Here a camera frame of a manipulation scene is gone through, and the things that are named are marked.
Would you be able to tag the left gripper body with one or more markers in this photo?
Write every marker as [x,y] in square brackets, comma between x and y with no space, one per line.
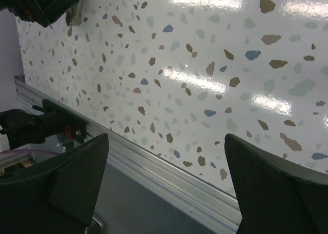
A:
[43,12]

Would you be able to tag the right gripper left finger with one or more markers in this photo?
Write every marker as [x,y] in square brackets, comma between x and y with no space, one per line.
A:
[57,195]

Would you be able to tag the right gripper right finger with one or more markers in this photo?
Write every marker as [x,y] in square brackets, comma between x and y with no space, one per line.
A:
[274,194]

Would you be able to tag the metal serving tongs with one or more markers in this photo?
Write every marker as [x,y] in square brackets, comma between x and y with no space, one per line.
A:
[73,15]

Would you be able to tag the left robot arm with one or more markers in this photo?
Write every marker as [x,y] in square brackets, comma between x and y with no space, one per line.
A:
[19,127]

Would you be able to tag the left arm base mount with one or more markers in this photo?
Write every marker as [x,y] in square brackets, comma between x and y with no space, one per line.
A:
[57,119]

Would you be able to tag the aluminium front rail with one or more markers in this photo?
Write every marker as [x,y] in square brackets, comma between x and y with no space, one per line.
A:
[190,192]

